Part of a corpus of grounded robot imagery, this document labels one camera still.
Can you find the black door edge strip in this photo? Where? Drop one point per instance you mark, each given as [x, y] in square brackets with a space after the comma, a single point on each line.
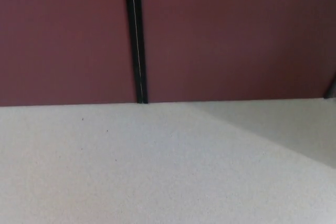
[136, 37]

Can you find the maroon door leaf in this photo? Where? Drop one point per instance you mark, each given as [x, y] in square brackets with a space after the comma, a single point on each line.
[63, 37]
[236, 35]

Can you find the dark door frame post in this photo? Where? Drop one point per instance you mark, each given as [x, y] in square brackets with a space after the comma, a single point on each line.
[331, 87]

